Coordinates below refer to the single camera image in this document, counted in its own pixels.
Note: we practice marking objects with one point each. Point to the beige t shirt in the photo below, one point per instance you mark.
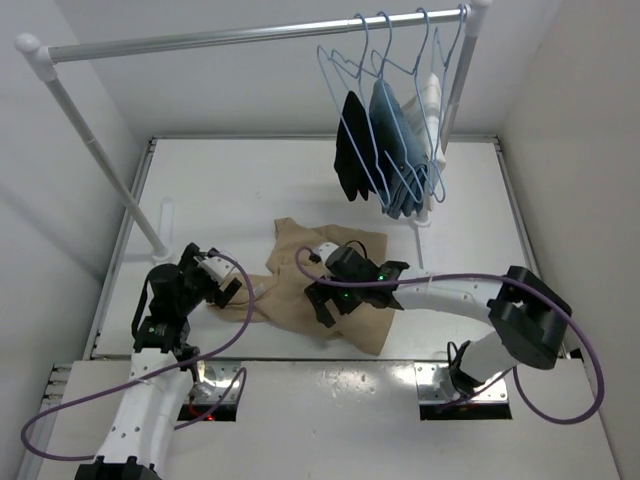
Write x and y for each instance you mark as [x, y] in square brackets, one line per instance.
[280, 297]

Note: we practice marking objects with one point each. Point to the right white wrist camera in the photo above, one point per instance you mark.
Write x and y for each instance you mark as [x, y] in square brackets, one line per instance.
[322, 252]

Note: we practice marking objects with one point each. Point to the white hanging garment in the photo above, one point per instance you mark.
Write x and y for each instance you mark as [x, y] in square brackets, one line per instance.
[423, 113]

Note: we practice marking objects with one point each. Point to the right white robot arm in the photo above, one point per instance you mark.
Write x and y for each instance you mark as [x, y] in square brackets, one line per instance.
[527, 318]

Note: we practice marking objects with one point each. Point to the white and silver clothes rack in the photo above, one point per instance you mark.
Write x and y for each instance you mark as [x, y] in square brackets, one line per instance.
[42, 60]

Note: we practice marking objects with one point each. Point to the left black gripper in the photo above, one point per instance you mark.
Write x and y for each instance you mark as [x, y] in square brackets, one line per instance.
[188, 266]

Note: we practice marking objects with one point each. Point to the blue hanger with white garment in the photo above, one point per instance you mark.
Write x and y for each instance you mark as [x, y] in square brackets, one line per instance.
[441, 58]

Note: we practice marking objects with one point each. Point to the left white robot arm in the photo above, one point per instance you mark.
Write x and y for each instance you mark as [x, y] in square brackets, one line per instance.
[163, 364]

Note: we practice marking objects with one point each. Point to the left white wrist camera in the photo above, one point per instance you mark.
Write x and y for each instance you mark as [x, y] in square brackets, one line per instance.
[216, 265]

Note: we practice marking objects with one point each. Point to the black hanging garment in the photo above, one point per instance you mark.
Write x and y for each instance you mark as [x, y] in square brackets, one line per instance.
[354, 156]

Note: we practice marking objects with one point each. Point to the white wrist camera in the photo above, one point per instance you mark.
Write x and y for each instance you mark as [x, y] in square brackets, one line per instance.
[216, 265]
[322, 252]

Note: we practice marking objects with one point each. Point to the light blue wire hanger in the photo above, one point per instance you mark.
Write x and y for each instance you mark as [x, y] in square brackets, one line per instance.
[339, 80]

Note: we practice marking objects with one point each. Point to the blue hanger with black garment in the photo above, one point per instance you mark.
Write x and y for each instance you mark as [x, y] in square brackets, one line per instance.
[363, 163]

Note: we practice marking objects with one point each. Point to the blue hanger with denim garment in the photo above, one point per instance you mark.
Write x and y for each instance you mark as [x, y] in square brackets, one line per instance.
[422, 45]

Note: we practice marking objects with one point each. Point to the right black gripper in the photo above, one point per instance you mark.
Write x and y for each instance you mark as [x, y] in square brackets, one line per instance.
[320, 293]

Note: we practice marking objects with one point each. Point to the blue denim hanging garment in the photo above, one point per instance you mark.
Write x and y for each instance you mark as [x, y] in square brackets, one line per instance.
[400, 152]

